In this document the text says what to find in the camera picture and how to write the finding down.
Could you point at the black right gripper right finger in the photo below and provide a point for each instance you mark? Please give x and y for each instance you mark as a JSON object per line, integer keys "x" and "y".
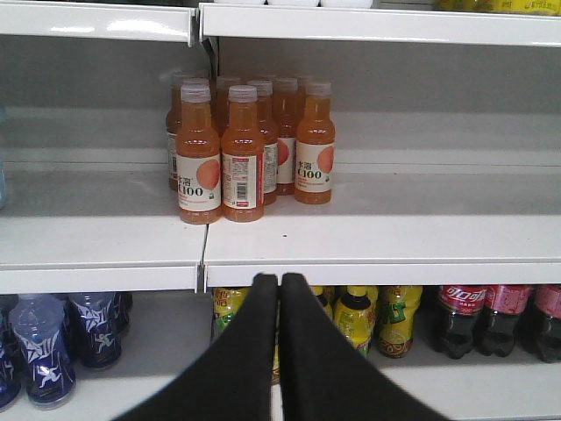
{"x": 322, "y": 377}

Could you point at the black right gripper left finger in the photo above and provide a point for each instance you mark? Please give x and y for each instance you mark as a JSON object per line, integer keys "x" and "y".
{"x": 232, "y": 379}

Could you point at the yellow iced tea bottle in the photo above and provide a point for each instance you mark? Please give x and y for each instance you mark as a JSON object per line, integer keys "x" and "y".
{"x": 397, "y": 307}
{"x": 226, "y": 303}
{"x": 354, "y": 316}

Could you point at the blue sports drink bottle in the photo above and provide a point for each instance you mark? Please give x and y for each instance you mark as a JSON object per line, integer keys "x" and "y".
{"x": 38, "y": 323}
{"x": 99, "y": 342}

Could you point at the plastic cola bottle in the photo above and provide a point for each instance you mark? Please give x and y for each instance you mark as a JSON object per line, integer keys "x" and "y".
{"x": 503, "y": 307}
{"x": 458, "y": 310}
{"x": 540, "y": 325}

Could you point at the orange C100 juice bottle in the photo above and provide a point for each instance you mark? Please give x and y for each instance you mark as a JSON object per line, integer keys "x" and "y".
{"x": 243, "y": 157}
{"x": 198, "y": 159}
{"x": 315, "y": 147}

